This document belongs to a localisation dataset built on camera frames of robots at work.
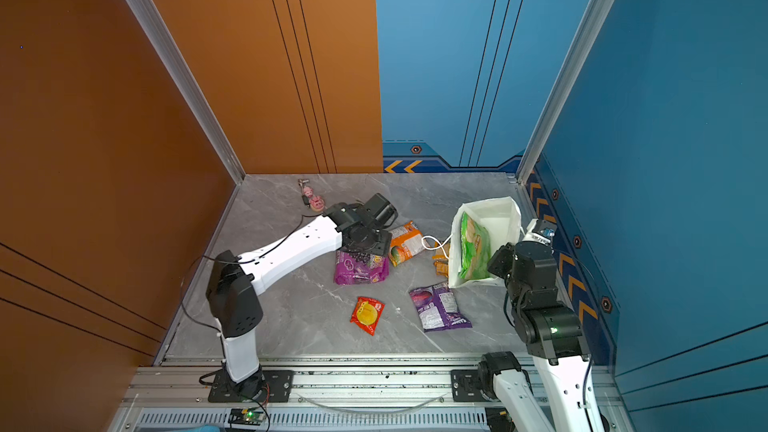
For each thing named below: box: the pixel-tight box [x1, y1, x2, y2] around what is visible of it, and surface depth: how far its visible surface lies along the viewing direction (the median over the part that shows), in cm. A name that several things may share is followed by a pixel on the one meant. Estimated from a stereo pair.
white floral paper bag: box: [448, 203, 493, 288], surface depth 73 cm
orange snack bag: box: [389, 221, 426, 267], surface depth 98 cm
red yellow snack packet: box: [350, 296, 386, 337], surface depth 86 cm
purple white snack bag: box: [409, 282, 472, 333], surface depth 84 cm
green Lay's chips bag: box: [458, 211, 491, 280], surface depth 75 cm
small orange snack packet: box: [432, 247, 449, 277], surface depth 95 cm
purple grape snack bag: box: [334, 250, 390, 285], surface depth 91 cm
